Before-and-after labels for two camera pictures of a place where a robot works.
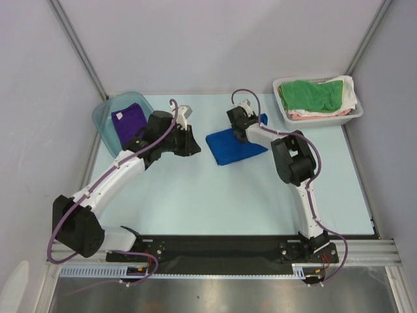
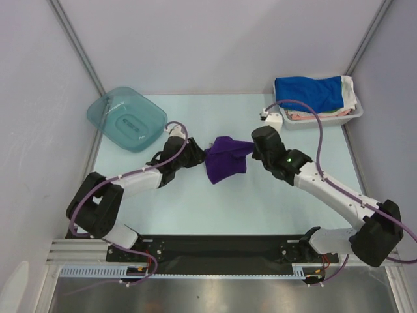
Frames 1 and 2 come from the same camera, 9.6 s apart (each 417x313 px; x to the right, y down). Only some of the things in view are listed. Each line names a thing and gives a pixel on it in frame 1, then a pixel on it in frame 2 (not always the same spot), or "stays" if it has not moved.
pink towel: [294, 117] stays
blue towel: [225, 149] to [320, 93]
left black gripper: [190, 147] to [197, 154]
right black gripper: [237, 118] to [260, 143]
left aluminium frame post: [74, 39] stays
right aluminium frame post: [384, 10] stays
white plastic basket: [290, 124] stays
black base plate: [153, 252] stays
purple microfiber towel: [129, 122] to [226, 157]
